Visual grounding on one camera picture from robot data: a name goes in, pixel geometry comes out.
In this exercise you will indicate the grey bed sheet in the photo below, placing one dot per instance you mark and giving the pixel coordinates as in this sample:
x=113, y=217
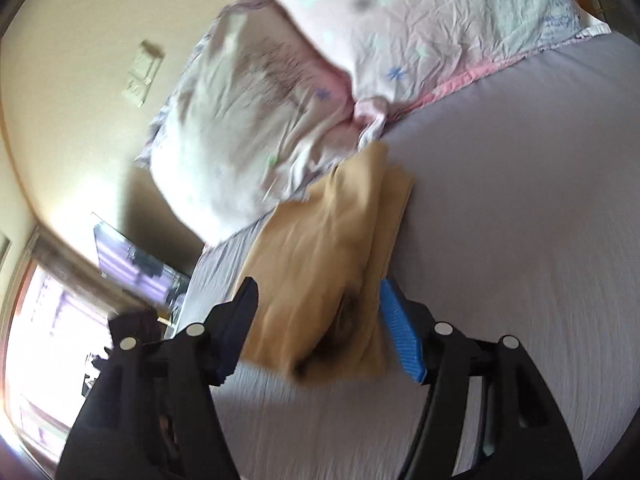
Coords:
x=500, y=260

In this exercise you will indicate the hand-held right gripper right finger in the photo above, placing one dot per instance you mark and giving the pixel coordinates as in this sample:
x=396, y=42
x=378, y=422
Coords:
x=402, y=335

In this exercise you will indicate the wall-mounted screen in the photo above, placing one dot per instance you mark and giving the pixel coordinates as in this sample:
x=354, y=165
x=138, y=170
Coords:
x=137, y=260

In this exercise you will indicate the bright window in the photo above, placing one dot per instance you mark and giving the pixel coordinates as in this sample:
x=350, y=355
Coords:
x=50, y=350

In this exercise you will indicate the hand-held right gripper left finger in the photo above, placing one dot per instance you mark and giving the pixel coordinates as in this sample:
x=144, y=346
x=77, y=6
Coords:
x=235, y=332

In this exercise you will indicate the white wall switch panel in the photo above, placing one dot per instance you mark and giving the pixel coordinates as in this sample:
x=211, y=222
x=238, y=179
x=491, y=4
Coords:
x=141, y=71

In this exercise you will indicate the pink floral pillow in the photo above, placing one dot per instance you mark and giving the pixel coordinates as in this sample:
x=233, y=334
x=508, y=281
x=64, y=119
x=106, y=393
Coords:
x=430, y=25

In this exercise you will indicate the white floral pillow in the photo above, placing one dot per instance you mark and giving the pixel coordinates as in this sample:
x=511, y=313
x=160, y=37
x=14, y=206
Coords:
x=235, y=125

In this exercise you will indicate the tan garment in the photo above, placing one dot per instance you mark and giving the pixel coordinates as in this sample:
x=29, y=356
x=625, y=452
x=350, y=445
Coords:
x=320, y=280

